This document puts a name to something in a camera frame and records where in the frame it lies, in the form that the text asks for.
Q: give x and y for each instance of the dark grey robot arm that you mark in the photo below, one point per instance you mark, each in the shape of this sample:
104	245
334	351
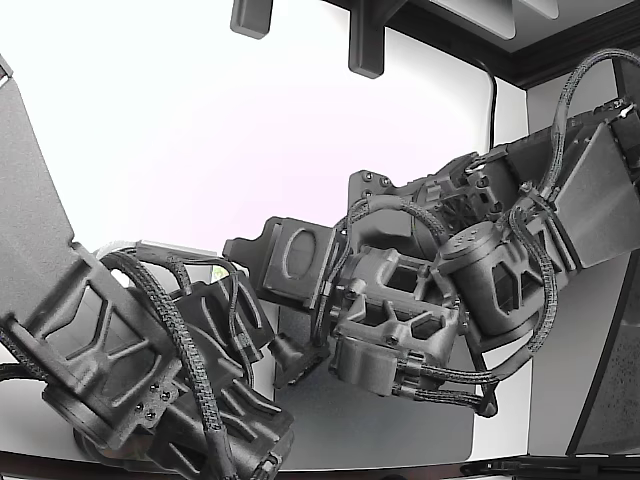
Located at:
40	200
590	210

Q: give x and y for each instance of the large black bracket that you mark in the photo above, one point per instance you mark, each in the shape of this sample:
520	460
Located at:
367	45

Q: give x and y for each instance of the grey plastic printed part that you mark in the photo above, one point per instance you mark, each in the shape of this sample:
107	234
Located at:
170	248

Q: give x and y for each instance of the dark textured gripper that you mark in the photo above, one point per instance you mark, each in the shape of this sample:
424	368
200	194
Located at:
210	320

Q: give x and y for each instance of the gripper with oval recess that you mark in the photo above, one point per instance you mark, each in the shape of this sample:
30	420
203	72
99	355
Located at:
295	260

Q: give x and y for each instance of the black shelf frame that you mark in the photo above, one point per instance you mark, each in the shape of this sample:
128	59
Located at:
550	65

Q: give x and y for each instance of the grey table mat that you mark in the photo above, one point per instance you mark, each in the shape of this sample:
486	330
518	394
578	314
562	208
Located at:
375	430

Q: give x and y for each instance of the small black bracket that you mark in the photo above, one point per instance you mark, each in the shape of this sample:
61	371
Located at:
250	17

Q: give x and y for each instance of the black side panel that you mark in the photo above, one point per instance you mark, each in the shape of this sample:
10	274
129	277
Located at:
615	375

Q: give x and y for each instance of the white overhead panel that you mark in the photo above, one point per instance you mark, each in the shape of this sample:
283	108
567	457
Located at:
475	15

